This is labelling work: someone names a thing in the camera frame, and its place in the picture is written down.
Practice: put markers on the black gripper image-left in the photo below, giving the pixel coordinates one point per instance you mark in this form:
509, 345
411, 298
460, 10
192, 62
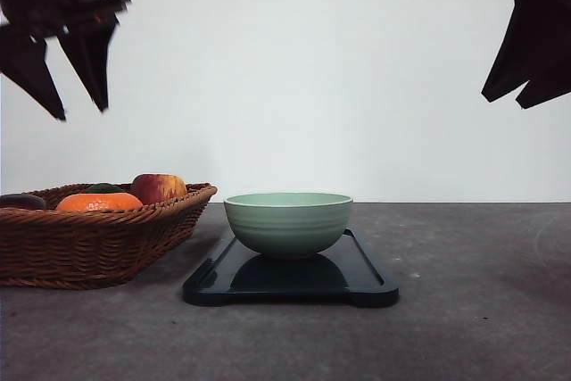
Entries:
90, 26

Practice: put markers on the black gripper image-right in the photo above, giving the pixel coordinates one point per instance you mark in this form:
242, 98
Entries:
537, 51

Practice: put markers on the green ceramic bowl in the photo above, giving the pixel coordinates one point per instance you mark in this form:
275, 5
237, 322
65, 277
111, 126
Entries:
288, 225

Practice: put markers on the brown wicker basket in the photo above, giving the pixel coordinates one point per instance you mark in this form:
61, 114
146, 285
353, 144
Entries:
53, 248

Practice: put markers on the dark green fruit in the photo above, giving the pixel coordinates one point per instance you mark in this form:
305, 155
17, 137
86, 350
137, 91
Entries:
103, 188

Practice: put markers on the orange tangerine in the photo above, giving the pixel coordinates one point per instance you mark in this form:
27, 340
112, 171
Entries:
99, 202

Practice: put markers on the dark purple fruit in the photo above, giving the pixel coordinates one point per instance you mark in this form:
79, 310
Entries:
22, 201

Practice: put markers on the red yellow apple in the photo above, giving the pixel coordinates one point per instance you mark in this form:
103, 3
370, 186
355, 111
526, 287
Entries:
156, 187

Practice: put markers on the dark blue rectangular tray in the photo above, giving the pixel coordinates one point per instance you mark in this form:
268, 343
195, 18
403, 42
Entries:
351, 270

